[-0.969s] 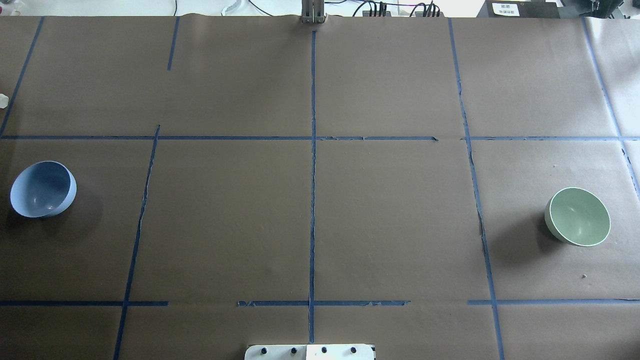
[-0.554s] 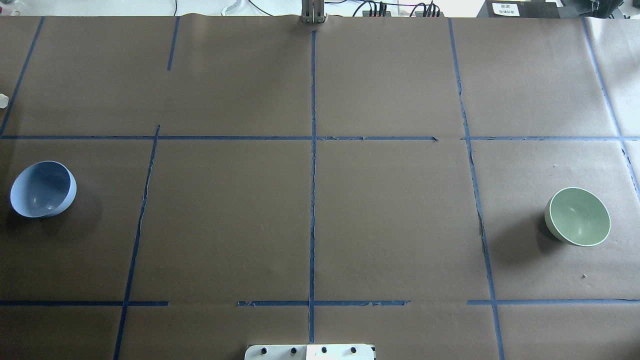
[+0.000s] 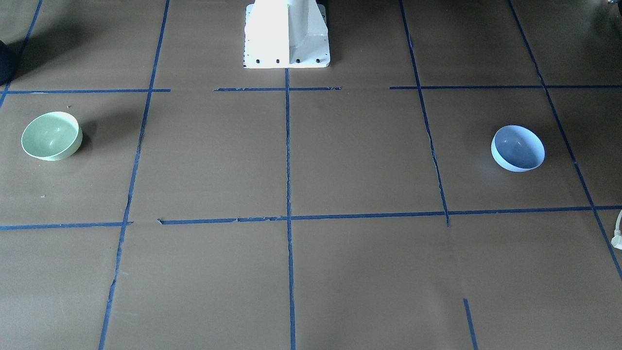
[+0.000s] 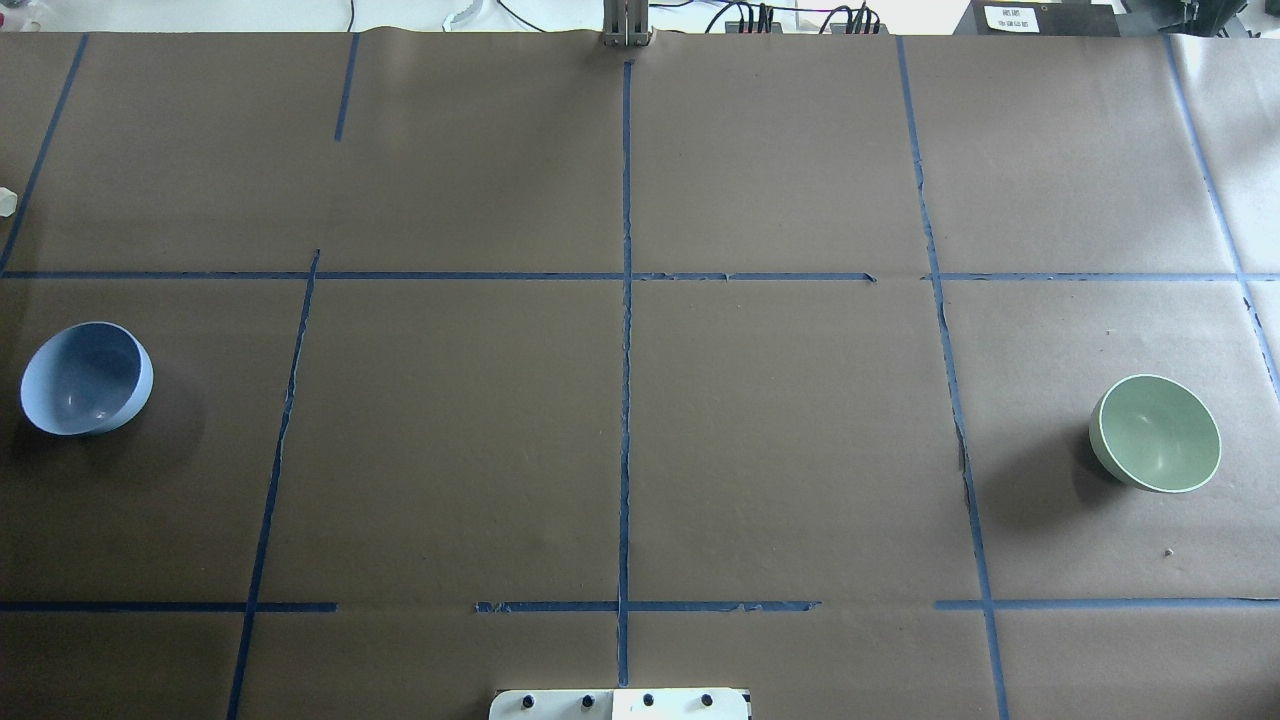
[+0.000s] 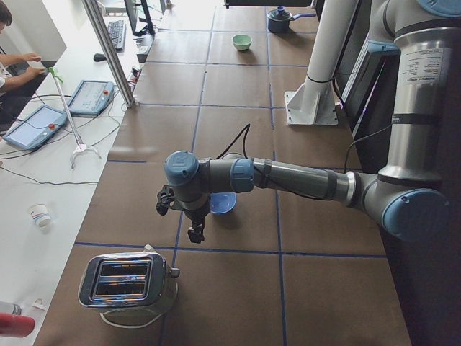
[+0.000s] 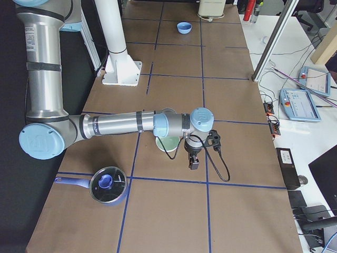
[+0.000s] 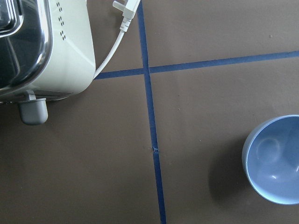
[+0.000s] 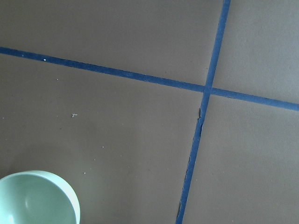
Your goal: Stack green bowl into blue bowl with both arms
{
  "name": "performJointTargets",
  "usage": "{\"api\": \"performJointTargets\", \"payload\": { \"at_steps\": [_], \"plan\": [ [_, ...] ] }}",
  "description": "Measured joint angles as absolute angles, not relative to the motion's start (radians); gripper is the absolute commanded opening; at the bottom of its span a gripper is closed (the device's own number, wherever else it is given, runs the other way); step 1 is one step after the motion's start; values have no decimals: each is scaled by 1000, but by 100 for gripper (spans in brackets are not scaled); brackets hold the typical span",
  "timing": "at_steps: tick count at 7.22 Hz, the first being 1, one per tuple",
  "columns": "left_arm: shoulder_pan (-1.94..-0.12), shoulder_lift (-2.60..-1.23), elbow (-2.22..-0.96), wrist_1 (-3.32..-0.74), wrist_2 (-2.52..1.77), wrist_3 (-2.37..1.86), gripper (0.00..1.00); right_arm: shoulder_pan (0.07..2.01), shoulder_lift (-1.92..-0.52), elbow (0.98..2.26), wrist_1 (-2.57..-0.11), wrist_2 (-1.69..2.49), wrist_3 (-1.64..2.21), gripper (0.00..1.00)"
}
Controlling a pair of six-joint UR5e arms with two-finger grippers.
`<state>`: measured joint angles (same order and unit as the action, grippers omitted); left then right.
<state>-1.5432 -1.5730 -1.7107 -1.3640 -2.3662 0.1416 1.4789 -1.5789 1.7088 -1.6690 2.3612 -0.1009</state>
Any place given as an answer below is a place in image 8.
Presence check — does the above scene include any green bowl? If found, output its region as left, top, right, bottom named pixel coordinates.
left=0, top=170, right=80, bottom=224

